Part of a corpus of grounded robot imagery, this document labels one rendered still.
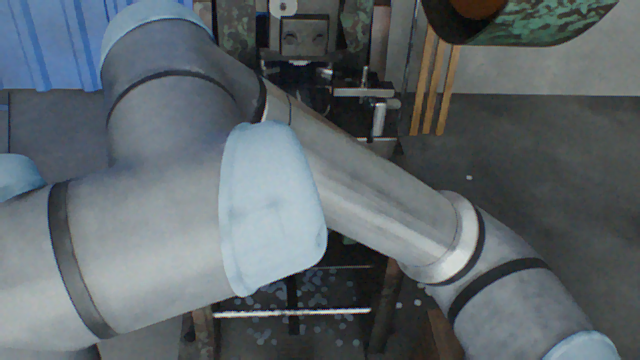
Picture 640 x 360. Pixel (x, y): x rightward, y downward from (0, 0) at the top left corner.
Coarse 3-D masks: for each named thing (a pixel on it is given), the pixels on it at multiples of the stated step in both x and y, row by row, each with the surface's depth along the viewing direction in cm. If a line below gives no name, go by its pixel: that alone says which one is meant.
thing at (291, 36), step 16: (272, 0) 110; (288, 0) 110; (304, 0) 112; (320, 0) 112; (336, 0) 112; (272, 16) 113; (288, 16) 112; (304, 16) 113; (320, 16) 113; (336, 16) 115; (272, 32) 116; (288, 32) 113; (304, 32) 113; (320, 32) 113; (336, 32) 117; (272, 48) 118; (288, 48) 115; (304, 48) 116; (320, 48) 116; (336, 48) 120
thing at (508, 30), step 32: (448, 0) 133; (512, 0) 86; (544, 0) 86; (576, 0) 86; (608, 0) 87; (448, 32) 121; (480, 32) 97; (512, 32) 96; (544, 32) 96; (576, 32) 96
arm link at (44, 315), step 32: (0, 160) 24; (0, 192) 23; (32, 192) 24; (0, 224) 23; (32, 224) 22; (0, 256) 22; (32, 256) 22; (0, 288) 22; (32, 288) 22; (64, 288) 22; (0, 320) 22; (32, 320) 22; (64, 320) 22; (0, 352) 22; (32, 352) 23; (64, 352) 24; (96, 352) 26
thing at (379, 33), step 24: (384, 0) 151; (384, 24) 153; (384, 48) 156; (384, 72) 159; (408, 168) 131; (384, 264) 139; (360, 288) 178; (384, 288) 142; (384, 312) 149; (384, 336) 157
